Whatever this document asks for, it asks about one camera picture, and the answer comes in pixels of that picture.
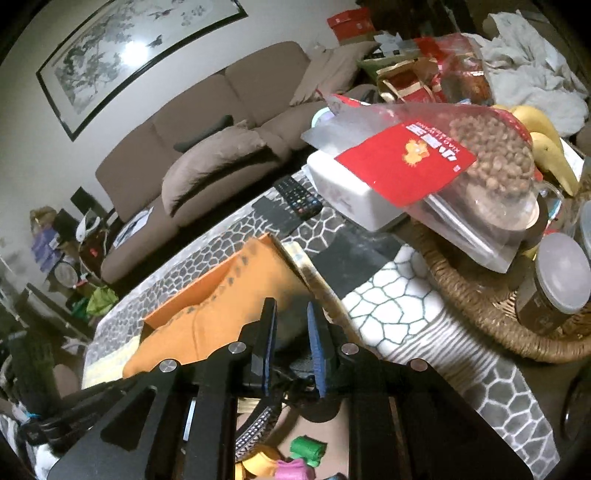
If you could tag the yellow soft item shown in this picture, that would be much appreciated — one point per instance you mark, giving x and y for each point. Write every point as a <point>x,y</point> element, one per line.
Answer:
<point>258,468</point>

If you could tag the flat brown pillow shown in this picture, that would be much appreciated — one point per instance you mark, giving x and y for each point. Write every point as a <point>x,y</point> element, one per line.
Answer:
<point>332,69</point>

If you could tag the clear nut bag red label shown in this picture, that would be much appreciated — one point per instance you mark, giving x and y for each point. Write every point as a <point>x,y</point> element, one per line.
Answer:
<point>498,152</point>

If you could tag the jar with grey lid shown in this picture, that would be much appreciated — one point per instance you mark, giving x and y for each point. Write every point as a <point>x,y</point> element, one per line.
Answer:
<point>561,272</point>

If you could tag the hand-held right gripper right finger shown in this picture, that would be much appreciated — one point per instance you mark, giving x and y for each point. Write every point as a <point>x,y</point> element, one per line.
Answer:
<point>317,350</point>

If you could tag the black object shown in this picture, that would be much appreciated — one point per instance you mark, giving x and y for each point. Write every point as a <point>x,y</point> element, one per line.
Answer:
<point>323,410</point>

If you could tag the white crumpled cloth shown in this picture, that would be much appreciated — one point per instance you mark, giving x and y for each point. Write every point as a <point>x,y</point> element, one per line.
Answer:
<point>531,78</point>

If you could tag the brown sofa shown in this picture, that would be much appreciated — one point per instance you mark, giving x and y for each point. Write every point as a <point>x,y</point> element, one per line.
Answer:
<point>194,120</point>

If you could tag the pink ribbed roll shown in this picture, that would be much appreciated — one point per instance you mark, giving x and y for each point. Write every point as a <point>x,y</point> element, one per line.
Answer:
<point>295,470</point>

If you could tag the cluttered side shelf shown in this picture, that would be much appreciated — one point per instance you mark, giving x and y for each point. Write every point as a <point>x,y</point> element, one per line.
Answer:
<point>60,240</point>

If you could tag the orange cardboard box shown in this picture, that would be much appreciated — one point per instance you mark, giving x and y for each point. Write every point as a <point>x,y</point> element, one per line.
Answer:
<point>221,300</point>

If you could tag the black remote control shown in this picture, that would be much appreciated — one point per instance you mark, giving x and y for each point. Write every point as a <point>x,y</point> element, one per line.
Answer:
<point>298,198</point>

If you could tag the paper sheet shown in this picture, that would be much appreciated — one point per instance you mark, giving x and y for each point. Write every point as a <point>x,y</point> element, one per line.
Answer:
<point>134,226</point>

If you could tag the green bag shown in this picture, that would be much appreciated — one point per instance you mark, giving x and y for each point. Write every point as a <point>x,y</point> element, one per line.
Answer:
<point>101,300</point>

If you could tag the white foam box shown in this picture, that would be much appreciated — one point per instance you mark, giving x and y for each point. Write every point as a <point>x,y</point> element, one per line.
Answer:
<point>341,189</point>

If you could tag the large brown pillow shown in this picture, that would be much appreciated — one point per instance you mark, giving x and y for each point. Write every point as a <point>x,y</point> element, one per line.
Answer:
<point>207,161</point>

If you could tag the lavender round device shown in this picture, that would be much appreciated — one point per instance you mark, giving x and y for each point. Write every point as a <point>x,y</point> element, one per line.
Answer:
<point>321,117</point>

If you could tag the green ribbed roll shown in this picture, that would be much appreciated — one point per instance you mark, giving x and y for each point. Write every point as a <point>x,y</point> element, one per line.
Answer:
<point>307,450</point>

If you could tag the framed ink painting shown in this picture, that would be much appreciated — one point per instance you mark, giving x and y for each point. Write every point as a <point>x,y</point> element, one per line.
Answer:
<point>115,55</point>

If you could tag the red gift box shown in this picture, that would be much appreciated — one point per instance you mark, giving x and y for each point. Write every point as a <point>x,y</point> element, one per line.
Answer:
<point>353,27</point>

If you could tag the banana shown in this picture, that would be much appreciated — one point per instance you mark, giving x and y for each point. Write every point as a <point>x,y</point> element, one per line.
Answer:
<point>554,161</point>
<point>535,120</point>

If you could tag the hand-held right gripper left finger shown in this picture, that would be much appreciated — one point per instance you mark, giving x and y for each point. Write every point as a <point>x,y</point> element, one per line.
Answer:
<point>270,341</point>

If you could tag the wicker basket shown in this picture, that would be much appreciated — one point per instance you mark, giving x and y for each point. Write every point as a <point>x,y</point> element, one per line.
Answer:
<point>461,300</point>

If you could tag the red plastic bag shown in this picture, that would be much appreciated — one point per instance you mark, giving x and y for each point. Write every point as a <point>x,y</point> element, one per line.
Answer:
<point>455,60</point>

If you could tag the gold and red gift bag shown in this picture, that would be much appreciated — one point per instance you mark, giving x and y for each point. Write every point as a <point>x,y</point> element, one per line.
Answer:
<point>406,78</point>

